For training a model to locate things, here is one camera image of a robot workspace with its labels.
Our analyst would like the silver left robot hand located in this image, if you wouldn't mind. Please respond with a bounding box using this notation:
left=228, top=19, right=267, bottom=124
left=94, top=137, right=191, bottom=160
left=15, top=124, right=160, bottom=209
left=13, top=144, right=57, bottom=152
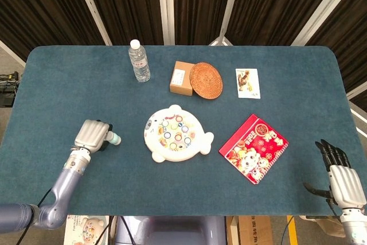
left=73, top=119, right=114, bottom=153

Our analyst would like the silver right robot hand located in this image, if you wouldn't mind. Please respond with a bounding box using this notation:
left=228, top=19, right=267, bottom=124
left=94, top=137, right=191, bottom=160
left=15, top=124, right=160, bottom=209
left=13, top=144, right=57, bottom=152
left=303, top=138, right=360, bottom=209

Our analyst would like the small teal toy piece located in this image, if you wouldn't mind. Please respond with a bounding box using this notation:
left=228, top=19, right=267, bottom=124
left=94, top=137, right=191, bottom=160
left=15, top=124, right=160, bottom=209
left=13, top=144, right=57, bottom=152
left=106, top=131, right=122, bottom=146

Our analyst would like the white fish-shaped toy board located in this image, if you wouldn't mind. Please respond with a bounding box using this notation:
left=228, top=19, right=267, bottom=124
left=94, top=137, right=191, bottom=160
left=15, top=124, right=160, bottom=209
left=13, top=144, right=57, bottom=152
left=143, top=104, right=215, bottom=163

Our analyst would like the toy box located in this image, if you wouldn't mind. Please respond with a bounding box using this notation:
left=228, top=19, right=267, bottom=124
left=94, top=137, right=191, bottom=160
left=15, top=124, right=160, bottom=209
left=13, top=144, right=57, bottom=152
left=63, top=215, right=110, bottom=245

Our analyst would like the clear plastic water bottle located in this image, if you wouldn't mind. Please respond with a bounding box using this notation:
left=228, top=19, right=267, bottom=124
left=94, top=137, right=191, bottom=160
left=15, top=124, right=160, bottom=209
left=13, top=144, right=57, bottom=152
left=128, top=39, right=151, bottom=83

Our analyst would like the red 2026 spiral calendar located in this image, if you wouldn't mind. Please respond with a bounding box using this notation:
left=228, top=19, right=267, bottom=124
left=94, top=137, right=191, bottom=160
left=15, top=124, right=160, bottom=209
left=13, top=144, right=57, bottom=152
left=218, top=113, right=290, bottom=185

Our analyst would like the brown cardboard carton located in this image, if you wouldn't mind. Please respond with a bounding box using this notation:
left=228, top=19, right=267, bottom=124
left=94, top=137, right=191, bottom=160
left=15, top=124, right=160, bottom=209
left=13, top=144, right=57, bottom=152
left=226, top=215, right=274, bottom=245

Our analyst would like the small brown cardboard box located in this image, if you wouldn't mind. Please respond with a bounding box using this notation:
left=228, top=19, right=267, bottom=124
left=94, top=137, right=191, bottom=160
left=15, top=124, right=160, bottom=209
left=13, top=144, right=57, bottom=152
left=169, top=60, right=195, bottom=96

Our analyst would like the blue felt table mat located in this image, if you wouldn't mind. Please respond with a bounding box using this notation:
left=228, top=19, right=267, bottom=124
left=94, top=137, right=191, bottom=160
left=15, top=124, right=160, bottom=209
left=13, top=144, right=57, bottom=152
left=0, top=45, right=367, bottom=217

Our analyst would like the purple robot torso base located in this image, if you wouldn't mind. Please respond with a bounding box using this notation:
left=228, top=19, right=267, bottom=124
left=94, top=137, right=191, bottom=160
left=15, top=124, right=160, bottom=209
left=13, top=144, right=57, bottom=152
left=114, top=215, right=228, bottom=245

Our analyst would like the round woven rattan coaster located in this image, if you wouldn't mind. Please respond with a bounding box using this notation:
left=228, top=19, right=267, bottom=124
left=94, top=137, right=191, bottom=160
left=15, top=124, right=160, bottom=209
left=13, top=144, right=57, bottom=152
left=189, top=61, right=224, bottom=100

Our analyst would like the white photo card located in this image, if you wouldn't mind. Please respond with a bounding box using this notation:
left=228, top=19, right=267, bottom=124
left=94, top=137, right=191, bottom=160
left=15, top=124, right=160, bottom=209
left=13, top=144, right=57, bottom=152
left=235, top=68, right=261, bottom=100

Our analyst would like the white partition stand foot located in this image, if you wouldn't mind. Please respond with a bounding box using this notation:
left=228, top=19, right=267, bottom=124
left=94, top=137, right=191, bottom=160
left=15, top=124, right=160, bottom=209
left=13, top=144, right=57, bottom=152
left=208, top=28, right=233, bottom=46

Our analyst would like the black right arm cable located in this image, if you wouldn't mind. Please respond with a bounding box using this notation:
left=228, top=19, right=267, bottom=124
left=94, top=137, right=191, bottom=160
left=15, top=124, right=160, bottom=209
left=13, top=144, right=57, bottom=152
left=280, top=215, right=296, bottom=245

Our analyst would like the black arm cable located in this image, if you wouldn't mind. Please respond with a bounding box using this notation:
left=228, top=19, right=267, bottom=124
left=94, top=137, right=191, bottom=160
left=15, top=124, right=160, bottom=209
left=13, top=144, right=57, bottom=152
left=280, top=215, right=296, bottom=245
left=15, top=187, right=54, bottom=245

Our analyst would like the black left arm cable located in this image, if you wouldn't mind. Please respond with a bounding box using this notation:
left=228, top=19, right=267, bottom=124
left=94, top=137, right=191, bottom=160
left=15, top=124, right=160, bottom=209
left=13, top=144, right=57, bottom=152
left=15, top=187, right=54, bottom=245

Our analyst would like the black equipment with cables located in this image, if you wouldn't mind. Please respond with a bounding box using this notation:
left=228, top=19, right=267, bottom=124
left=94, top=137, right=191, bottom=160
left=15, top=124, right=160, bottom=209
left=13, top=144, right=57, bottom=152
left=0, top=71, right=21, bottom=108

